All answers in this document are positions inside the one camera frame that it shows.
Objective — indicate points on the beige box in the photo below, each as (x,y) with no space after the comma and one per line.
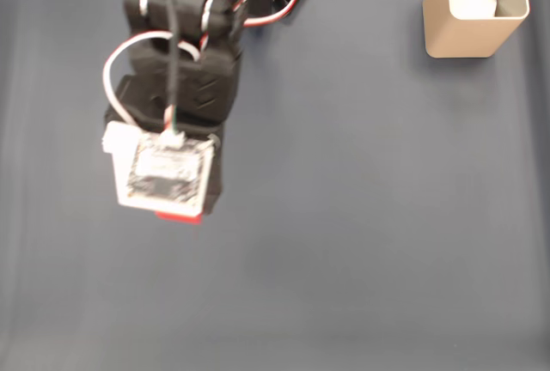
(455,36)

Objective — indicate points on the red cube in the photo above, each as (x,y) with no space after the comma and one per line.
(178,217)

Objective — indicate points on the white camera board mount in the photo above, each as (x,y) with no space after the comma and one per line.
(163,169)

